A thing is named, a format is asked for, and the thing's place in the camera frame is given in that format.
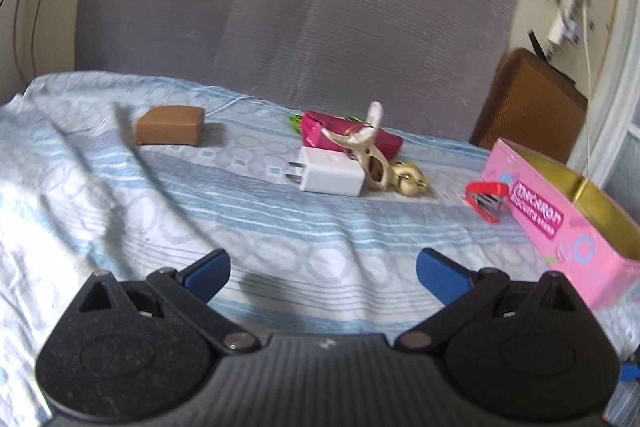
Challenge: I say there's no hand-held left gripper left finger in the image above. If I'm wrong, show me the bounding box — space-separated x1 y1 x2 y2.
75 249 261 354

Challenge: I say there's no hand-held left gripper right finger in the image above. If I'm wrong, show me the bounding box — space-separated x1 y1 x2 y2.
395 248 583 352

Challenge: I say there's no red stapler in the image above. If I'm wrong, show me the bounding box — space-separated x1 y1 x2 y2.
462 180 511 225

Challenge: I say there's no gold trinket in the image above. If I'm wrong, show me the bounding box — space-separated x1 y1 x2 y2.
387 161 430 196

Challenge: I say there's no pink biscuit tin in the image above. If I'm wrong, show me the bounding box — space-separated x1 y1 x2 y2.
482 138 640 310

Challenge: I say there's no white charger plug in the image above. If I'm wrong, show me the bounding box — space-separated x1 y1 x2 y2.
267 146 367 198

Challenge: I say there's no small brown cardboard box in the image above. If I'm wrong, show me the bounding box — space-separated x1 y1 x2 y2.
134 105 206 146

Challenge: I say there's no cream plastic clip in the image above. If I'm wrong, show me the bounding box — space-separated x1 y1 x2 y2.
322 102 393 192

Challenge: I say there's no pink zip pouch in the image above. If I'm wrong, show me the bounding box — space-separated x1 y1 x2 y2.
300 111 403 158

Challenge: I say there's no blue patterned bedsheet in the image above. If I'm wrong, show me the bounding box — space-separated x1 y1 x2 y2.
0 72 640 427

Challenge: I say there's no white thread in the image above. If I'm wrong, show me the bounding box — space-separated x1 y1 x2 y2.
204 96 247 118

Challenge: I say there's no brown woven board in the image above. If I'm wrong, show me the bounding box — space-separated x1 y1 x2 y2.
470 48 590 165

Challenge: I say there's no black tape strip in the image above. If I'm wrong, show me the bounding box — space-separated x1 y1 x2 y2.
526 29 552 58

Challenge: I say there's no grey upright mattress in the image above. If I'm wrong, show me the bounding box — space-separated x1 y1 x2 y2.
75 0 531 142

